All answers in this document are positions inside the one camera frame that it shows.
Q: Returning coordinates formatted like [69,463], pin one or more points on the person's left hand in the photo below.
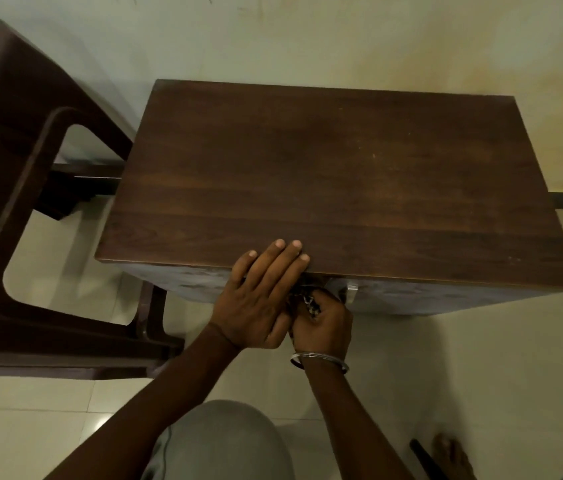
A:
[254,304]

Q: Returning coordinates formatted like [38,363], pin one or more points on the person's right hand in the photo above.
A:
[324,332]

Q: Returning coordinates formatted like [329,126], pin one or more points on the person's left middle finger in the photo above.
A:
[282,267]

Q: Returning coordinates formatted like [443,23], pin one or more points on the person's right fingers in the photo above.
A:
[332,304]

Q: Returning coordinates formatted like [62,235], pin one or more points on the person's left little finger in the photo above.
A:
[243,269]

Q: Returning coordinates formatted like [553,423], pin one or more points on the bunch of metal keys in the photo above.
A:
[309,302]

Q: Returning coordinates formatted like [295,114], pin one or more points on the person's left forearm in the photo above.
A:
[161,409]

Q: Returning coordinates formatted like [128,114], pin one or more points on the person's right forearm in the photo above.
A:
[349,424]

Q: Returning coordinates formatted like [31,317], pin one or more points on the silver metal bangle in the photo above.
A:
[334,363]

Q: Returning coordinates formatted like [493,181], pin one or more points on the brown wooden cabinet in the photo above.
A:
[341,184]

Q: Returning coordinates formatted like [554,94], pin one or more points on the grey trouser leg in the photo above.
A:
[221,444]

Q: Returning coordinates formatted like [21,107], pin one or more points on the black rod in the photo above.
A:
[427,462]

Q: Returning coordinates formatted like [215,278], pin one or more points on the person's bare foot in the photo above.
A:
[454,457]

